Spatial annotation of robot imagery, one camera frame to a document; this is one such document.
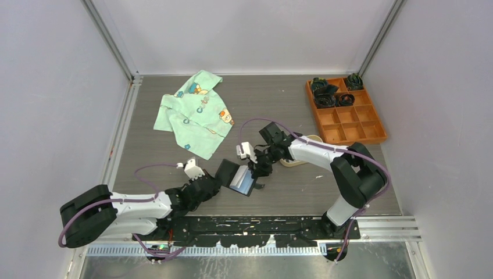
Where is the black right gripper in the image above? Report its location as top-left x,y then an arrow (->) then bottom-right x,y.
248,144 -> 280,178

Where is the black leather card holder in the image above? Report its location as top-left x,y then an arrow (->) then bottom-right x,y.
215,159 -> 265,196

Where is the white striped credit card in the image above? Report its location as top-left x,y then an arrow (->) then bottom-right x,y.
229,165 -> 253,192

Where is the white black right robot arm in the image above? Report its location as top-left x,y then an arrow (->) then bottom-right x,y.
236,121 -> 391,239

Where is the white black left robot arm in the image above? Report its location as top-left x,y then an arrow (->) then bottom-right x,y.
58,174 -> 222,248

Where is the beige oval tray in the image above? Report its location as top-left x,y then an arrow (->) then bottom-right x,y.
280,135 -> 330,169

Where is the green cartoon print cloth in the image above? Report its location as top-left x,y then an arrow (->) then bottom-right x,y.
153,70 -> 235,160

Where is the dark rolled belt front left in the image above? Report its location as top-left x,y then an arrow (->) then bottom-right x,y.
313,93 -> 337,109

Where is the dark rolled belt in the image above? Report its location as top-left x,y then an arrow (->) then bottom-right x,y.
344,73 -> 364,91
313,93 -> 337,109
336,94 -> 355,107
310,77 -> 339,95

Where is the dark rolled belt back left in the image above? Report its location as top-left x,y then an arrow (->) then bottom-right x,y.
310,77 -> 339,95

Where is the orange compartment organizer box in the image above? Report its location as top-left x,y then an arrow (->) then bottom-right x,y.
305,77 -> 388,145

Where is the dark rolled belt front right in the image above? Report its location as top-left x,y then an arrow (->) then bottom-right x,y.
336,94 -> 355,107

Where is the dark rolled belt back right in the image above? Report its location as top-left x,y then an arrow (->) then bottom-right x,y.
344,73 -> 364,91

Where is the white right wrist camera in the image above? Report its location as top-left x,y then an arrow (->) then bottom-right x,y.
236,142 -> 257,163

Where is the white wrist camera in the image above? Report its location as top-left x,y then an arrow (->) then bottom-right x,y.
236,142 -> 257,163
184,157 -> 205,181

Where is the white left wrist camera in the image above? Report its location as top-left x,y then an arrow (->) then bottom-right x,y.
184,157 -> 205,181

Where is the aluminium front rail frame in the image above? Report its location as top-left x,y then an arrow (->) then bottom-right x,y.
72,216 -> 423,258

